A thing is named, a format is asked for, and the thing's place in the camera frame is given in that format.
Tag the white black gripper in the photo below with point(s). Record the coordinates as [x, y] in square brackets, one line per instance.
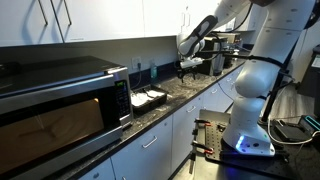
[186, 63]

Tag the white plastic knife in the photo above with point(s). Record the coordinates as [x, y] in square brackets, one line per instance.
[151, 93]

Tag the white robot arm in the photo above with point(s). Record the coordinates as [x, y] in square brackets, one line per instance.
[285, 21]

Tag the black coffee machine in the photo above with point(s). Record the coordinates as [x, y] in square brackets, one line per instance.
[213, 53]

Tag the green soap bottle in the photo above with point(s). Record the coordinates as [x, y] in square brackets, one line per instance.
[153, 70]

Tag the black food tray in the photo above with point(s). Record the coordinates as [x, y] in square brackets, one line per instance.
[142, 104]

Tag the orange black clamp far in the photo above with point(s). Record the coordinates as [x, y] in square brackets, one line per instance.
[202, 121]

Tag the orange black clamp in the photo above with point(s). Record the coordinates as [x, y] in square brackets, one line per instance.
[207, 150]
[202, 121]

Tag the orange black clamp near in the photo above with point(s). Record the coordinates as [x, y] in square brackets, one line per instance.
[207, 150]

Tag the white lower cabinet row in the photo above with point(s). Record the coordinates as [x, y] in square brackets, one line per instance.
[159, 141]

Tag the black electronics box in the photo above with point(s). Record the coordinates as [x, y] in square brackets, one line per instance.
[301, 131]

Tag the stainless steel microwave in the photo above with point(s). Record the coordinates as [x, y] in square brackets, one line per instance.
[55, 113]

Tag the black perforated mounting board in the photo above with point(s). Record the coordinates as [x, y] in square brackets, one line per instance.
[288, 162]

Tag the white upper cabinets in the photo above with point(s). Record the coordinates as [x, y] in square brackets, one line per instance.
[35, 22]

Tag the white wall outlet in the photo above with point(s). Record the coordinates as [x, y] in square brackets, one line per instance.
[136, 62]

